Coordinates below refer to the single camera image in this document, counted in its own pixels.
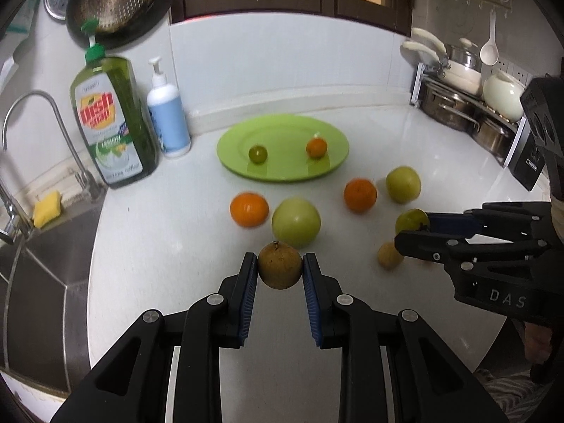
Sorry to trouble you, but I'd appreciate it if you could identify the steel sink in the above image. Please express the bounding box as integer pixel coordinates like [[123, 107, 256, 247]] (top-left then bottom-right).
[[0, 205, 104, 373]]

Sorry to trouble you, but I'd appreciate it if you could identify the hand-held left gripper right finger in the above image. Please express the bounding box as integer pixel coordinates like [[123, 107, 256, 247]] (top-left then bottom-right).
[[302, 252, 498, 423]]

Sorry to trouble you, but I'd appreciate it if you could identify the thin gooseneck faucet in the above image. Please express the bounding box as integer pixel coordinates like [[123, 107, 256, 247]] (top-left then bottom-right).
[[1, 90, 109, 203]]

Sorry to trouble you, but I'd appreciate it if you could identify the black box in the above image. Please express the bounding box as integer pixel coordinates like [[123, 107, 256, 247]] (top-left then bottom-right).
[[511, 132, 548, 192]]

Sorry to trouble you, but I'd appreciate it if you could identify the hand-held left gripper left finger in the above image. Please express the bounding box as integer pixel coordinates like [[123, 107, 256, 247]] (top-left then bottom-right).
[[48, 252, 258, 423]]

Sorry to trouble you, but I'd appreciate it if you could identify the white blue pump bottle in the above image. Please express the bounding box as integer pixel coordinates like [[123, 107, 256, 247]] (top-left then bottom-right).
[[145, 56, 192, 158]]

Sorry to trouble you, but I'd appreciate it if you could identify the green plate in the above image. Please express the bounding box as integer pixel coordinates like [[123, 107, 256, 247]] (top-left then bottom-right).
[[216, 115, 350, 184]]

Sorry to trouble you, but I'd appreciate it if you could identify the chrome sink faucet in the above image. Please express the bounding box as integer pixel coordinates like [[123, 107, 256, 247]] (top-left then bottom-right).
[[0, 180, 32, 245]]

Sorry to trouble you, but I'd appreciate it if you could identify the metal pot rack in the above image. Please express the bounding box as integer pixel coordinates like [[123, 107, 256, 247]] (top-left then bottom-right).
[[410, 62, 527, 168]]

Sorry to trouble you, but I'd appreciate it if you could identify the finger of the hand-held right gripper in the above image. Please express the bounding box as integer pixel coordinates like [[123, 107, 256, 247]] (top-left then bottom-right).
[[427, 202, 552, 241], [393, 228, 551, 274]]

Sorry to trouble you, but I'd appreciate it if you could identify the green dish soap bottle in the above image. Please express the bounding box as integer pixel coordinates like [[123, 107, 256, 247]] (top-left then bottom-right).
[[69, 18, 161, 190]]

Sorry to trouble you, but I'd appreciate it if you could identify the grey striped cloth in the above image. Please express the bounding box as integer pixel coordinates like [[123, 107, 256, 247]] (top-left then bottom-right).
[[475, 368, 545, 423]]

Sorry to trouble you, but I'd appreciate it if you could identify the wall socket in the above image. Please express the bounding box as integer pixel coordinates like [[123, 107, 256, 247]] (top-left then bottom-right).
[[498, 59, 529, 84]]

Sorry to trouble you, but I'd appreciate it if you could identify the person's right hand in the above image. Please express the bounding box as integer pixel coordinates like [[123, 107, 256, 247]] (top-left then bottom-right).
[[524, 323, 564, 382]]

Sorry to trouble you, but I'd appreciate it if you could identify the brown round fruit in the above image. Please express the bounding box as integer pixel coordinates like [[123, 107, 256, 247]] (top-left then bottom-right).
[[257, 241, 304, 290]]

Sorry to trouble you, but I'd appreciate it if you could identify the yellow-green apple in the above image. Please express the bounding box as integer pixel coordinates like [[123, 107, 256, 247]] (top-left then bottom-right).
[[385, 166, 422, 204]]

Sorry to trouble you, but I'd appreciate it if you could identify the yellow sponge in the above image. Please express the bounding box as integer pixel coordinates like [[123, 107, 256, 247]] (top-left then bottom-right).
[[32, 191, 62, 229]]

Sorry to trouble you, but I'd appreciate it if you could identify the large green apple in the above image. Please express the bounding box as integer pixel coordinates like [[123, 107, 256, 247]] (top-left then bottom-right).
[[271, 197, 321, 250]]

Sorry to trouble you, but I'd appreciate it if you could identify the white teapot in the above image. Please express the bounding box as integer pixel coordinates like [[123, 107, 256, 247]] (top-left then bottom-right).
[[482, 73, 527, 122]]

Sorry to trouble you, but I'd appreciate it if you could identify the white pan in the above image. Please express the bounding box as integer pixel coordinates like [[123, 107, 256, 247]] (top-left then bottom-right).
[[410, 27, 483, 81], [403, 41, 483, 96]]

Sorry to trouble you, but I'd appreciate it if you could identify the tan round fruit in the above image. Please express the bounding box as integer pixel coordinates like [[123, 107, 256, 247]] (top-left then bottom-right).
[[377, 241, 405, 271]]

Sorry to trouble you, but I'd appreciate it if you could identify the black frying pan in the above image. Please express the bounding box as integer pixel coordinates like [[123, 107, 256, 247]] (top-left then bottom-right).
[[65, 0, 181, 51]]

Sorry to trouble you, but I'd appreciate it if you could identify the white ladle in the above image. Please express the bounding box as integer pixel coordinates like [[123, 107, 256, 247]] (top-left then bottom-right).
[[479, 9, 499, 66]]

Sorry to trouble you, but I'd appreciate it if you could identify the steel pot with lid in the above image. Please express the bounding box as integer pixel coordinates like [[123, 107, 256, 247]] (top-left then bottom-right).
[[447, 39, 483, 71]]

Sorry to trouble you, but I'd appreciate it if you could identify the small orange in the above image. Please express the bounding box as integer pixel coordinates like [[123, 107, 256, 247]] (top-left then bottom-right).
[[306, 134, 328, 160]]

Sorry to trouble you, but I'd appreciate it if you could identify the large orange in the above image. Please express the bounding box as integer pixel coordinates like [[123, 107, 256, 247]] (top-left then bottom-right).
[[229, 191, 269, 229], [344, 178, 378, 213]]

